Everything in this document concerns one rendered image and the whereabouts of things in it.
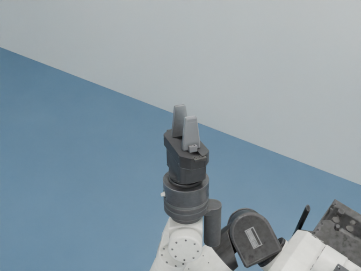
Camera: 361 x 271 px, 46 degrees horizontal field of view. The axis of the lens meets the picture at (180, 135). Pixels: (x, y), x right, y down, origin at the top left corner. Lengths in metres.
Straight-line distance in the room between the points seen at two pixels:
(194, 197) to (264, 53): 1.57
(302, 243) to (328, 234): 0.07
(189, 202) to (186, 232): 0.07
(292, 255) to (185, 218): 0.30
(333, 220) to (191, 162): 0.47
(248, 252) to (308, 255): 0.13
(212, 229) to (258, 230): 0.18
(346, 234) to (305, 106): 1.43
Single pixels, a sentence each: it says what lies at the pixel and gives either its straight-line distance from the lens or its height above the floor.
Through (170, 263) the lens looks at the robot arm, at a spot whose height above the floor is 1.33.
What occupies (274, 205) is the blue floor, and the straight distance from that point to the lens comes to 2.55.
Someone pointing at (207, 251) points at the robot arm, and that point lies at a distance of 1.03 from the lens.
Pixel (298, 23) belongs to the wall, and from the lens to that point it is 2.12.
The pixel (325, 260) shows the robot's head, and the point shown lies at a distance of 0.90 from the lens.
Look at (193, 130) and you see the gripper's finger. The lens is 0.72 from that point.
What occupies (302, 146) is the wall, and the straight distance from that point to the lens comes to 2.65.
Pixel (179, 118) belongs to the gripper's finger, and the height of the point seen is 1.59.
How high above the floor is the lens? 2.17
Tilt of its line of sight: 51 degrees down
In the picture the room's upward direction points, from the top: straight up
